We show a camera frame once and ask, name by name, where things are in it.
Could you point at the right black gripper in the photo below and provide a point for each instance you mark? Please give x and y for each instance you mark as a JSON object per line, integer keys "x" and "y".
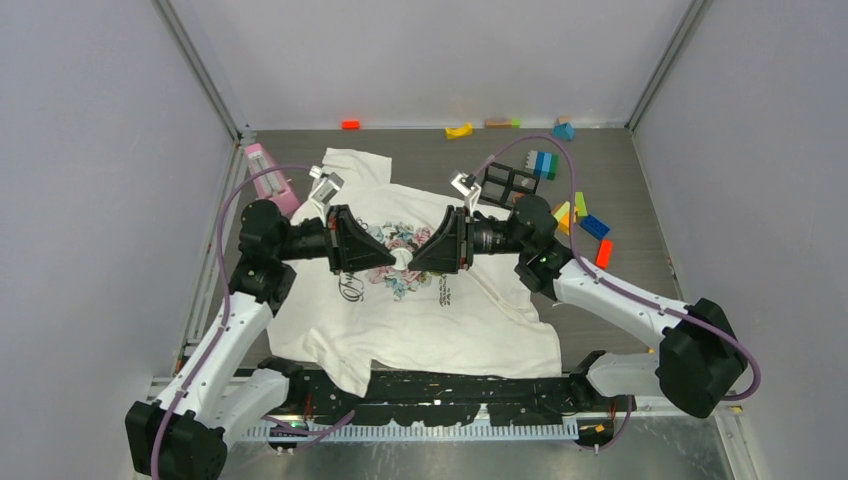
{"x": 451, "y": 249}

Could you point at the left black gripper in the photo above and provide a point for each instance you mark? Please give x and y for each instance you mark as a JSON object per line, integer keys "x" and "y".
{"x": 346, "y": 240}

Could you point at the white floral t-shirt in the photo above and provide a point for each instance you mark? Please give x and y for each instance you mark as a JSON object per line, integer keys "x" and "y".
{"x": 477, "y": 322}

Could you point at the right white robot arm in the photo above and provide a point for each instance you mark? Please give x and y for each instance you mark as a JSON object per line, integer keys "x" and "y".
{"x": 694, "y": 359}

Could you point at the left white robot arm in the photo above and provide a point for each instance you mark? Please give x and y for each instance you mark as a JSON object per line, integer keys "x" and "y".
{"x": 189, "y": 429}

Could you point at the black display case left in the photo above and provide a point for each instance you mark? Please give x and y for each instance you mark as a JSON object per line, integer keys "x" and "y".
{"x": 496, "y": 182}

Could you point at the black display case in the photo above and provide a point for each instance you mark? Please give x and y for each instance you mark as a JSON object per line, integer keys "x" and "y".
{"x": 518, "y": 184}
{"x": 496, "y": 182}

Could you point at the black display case right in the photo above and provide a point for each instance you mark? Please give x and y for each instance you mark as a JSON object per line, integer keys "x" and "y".
{"x": 518, "y": 184}

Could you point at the pink box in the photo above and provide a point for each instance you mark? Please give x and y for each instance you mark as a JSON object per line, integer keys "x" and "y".
{"x": 274, "y": 186}

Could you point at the yellow arch block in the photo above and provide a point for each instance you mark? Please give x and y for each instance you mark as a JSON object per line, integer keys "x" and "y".
{"x": 462, "y": 131}

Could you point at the small red block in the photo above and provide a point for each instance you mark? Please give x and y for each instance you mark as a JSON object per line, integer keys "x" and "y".
{"x": 350, "y": 124}

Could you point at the yellow orange block cluster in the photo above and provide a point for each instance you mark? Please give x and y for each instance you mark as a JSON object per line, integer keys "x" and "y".
{"x": 566, "y": 216}

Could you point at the stacked blue green blocks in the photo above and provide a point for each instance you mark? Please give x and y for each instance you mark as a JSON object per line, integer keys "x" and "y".
{"x": 544, "y": 165}

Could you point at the tan and green block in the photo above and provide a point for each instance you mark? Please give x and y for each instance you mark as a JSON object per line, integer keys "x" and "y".
{"x": 497, "y": 123}

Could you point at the lime green flat block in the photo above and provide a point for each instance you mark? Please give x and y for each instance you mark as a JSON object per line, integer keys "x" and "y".
{"x": 580, "y": 207}

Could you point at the blue studded brick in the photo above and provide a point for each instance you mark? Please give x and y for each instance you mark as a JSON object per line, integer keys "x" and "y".
{"x": 594, "y": 227}

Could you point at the red orange flat block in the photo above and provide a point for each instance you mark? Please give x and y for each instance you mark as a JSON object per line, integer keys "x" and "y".
{"x": 604, "y": 253}

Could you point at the light blue roof block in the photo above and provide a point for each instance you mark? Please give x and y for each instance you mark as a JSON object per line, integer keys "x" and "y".
{"x": 563, "y": 129}

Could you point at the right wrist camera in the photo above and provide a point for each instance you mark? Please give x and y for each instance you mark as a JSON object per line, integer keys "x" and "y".
{"x": 469, "y": 189}

